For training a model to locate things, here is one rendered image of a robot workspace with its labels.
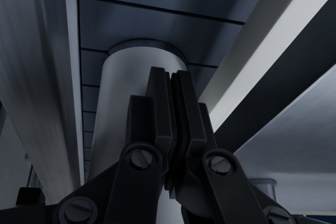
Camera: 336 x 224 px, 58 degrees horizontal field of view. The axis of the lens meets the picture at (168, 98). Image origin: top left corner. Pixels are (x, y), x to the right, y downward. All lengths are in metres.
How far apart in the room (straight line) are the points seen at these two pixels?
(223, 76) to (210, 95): 0.02
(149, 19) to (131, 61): 0.02
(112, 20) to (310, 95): 0.15
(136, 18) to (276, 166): 0.27
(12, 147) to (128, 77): 0.36
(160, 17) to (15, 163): 0.44
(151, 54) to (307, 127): 0.17
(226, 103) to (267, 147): 0.17
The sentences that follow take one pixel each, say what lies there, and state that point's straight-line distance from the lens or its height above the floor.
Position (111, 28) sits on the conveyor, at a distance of 0.17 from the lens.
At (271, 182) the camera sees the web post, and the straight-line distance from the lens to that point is 0.43.
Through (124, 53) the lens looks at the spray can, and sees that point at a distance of 0.17.
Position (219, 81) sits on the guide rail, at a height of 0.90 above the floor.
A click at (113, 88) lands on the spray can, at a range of 0.16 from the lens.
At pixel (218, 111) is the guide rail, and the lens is 0.17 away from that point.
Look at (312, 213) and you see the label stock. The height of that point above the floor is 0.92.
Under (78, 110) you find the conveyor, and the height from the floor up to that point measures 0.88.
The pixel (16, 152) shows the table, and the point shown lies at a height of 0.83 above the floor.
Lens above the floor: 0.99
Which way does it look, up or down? 31 degrees down
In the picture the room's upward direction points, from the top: 180 degrees clockwise
